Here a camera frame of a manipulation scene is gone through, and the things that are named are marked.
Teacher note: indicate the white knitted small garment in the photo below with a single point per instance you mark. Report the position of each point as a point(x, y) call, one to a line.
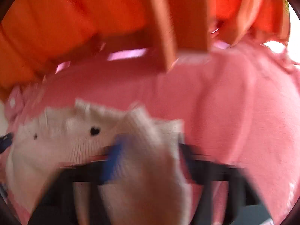
point(77, 150)

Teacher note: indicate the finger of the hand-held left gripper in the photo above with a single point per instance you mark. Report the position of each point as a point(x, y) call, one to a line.
point(5, 141)

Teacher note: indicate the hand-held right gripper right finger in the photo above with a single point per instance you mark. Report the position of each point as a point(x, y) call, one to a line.
point(206, 168)

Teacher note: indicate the pink blanket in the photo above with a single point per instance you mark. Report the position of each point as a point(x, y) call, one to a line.
point(211, 112)

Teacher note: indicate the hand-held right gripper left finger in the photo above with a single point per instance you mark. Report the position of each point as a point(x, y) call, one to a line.
point(114, 159)

